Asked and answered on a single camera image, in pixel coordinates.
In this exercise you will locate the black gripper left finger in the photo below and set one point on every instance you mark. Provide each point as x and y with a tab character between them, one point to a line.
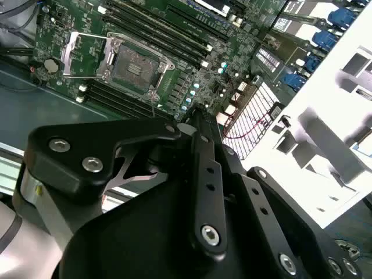
87	136

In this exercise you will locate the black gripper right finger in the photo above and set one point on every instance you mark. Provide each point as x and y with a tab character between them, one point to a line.
261	226

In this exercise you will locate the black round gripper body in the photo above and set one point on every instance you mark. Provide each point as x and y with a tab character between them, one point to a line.
139	241

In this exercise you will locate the metal socket cover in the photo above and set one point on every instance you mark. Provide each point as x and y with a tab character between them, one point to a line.
67	53

